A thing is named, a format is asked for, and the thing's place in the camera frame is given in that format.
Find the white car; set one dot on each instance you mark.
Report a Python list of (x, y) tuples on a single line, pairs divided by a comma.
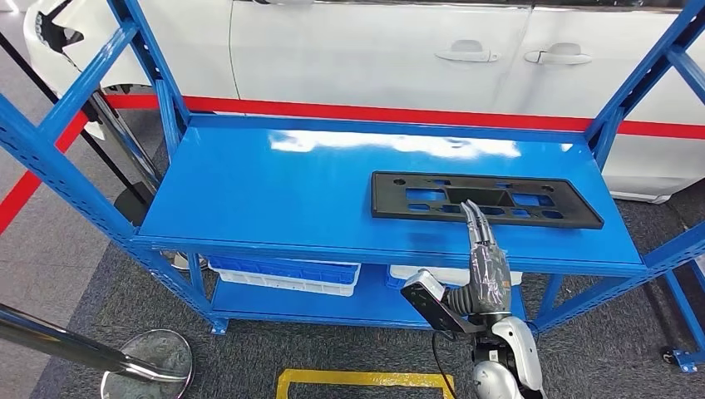
[(358, 49)]

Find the black stanchion post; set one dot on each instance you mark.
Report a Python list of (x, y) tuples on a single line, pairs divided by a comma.
[(135, 206)]

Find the yellow floor tape square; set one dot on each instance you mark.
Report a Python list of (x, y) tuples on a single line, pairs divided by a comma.
[(358, 377)]

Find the blue metal shelf rack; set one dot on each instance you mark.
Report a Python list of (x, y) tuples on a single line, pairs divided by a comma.
[(275, 193), (688, 361)]

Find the chrome stanchion post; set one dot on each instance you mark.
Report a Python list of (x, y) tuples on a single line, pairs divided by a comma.
[(118, 129), (55, 344)]

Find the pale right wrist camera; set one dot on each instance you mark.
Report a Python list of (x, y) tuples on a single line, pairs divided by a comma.
[(424, 297)]

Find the red barrier belt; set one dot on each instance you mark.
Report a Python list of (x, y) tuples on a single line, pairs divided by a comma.
[(22, 193), (385, 114)]

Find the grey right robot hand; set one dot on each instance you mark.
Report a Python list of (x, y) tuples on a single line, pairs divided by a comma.
[(490, 281)]

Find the black plastic car part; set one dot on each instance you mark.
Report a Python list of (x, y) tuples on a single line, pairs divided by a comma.
[(573, 212)]

